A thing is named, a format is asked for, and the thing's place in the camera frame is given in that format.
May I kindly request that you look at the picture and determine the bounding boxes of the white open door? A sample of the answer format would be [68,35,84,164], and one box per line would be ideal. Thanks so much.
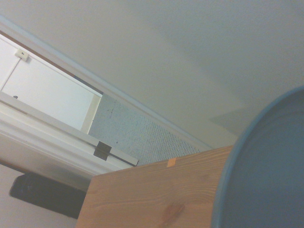
[0,35,104,133]

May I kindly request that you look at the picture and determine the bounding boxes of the white door latch plate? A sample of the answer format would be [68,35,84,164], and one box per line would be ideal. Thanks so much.
[14,49,30,62]

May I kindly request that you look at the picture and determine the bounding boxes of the dark teal round plate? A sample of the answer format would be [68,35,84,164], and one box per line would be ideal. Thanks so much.
[210,85,304,228]

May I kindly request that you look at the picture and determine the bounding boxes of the white door frame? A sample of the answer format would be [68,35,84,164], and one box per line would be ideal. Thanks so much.
[0,92,140,183]

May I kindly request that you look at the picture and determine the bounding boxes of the black box speaker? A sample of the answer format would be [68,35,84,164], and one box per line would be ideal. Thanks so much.
[9,172,90,219]

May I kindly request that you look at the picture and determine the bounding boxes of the brass door hinge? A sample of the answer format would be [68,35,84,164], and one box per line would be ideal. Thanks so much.
[93,141,113,162]

